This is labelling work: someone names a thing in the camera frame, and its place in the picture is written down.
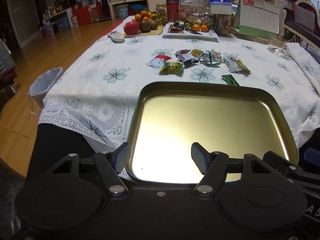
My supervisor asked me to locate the green foil candy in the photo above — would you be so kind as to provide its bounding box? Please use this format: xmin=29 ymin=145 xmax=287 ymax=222
xmin=221 ymin=74 xmax=240 ymax=86

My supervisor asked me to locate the white rectangular plate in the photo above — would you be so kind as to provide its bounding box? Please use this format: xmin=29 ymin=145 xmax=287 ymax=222
xmin=162 ymin=22 xmax=219 ymax=42

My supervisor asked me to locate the clear glass bowl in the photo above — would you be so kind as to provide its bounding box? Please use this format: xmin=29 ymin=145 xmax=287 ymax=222
xmin=267 ymin=36 xmax=289 ymax=56

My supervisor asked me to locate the blue tissue box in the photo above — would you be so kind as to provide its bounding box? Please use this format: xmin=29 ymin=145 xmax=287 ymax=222
xmin=209 ymin=0 xmax=233 ymax=14

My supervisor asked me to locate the grey white snack packet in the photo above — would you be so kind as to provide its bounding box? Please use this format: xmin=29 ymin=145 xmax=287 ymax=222
xmin=175 ymin=49 xmax=200 ymax=64

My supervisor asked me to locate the desk calendar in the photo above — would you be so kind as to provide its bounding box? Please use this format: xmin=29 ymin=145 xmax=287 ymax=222
xmin=234 ymin=0 xmax=280 ymax=39

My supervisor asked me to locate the red tin can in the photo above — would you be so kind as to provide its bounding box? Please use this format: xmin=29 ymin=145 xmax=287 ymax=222
xmin=166 ymin=0 xmax=181 ymax=22

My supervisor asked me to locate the red storage box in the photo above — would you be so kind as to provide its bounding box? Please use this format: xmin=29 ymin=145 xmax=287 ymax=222
xmin=72 ymin=5 xmax=91 ymax=26

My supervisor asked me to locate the blue storage bin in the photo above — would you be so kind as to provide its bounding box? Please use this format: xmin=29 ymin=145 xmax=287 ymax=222
xmin=54 ymin=16 xmax=71 ymax=32

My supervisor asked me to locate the gold metal tin tray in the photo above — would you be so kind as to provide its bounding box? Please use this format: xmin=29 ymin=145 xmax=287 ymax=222
xmin=125 ymin=81 xmax=299 ymax=184

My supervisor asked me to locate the green yellow snack packet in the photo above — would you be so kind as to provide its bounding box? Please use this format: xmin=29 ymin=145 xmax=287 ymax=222
xmin=159 ymin=61 xmax=184 ymax=75

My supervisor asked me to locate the large clear glass jar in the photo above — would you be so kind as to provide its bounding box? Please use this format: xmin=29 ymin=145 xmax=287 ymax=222
xmin=180 ymin=0 xmax=211 ymax=22

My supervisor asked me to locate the red apple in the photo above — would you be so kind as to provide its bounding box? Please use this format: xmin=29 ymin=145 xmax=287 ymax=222
xmin=123 ymin=21 xmax=140 ymax=35

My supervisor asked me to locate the white remote control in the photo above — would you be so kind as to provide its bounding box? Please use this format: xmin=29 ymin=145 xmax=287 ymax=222
xmin=107 ymin=31 xmax=125 ymax=42

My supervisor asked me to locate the brown dotted snack packet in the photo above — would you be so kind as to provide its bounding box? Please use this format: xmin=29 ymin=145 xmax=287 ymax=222
xmin=212 ymin=49 xmax=223 ymax=65

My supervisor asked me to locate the yellow silver snack packet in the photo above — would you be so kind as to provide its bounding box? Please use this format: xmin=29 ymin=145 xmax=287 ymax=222
xmin=233 ymin=58 xmax=251 ymax=74

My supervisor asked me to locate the patterned brown jar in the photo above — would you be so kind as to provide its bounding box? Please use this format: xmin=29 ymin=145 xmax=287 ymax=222
xmin=214 ymin=12 xmax=232 ymax=36

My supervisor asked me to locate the glass jar with lid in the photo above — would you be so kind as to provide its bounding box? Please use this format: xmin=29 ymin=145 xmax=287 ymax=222
xmin=156 ymin=3 xmax=167 ymax=17

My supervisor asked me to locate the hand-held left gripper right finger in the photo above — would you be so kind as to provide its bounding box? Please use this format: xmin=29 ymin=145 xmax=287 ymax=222
xmin=191 ymin=142 xmax=275 ymax=197

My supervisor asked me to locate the white purple snack packet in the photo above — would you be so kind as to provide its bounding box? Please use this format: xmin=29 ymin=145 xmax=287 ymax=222
xmin=147 ymin=57 xmax=165 ymax=68

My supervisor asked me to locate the trash bin with bag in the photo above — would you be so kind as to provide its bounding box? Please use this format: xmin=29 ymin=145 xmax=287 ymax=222
xmin=27 ymin=66 xmax=64 ymax=115

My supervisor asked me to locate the white lace cloth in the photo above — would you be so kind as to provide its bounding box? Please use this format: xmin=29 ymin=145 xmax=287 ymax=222
xmin=285 ymin=42 xmax=320 ymax=83

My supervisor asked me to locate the white ornate chair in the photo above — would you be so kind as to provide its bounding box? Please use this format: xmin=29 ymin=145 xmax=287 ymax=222
xmin=282 ymin=0 xmax=320 ymax=53

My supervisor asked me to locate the white floral tablecloth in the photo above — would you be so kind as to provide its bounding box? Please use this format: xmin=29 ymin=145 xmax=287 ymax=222
xmin=39 ymin=15 xmax=320 ymax=153

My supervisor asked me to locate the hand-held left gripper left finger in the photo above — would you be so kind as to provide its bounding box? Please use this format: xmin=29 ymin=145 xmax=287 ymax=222
xmin=51 ymin=142 xmax=131 ymax=195

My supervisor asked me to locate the person's dark trouser leg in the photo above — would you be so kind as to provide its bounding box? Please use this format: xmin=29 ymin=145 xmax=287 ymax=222
xmin=25 ymin=123 xmax=100 ymax=178

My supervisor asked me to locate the wooden fruit board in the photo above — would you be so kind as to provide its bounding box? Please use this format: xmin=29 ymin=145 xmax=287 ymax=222
xmin=123 ymin=25 xmax=163 ymax=38

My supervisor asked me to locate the pile of mandarin oranges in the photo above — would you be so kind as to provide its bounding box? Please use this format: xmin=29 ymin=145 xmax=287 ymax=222
xmin=134 ymin=9 xmax=167 ymax=26

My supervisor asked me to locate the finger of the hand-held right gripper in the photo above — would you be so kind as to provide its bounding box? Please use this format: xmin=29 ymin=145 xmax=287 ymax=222
xmin=262 ymin=151 xmax=304 ymax=180
xmin=299 ymin=142 xmax=320 ymax=165

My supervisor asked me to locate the long white snack packet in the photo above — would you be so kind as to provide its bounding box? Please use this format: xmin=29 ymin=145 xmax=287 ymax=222
xmin=223 ymin=58 xmax=242 ymax=73

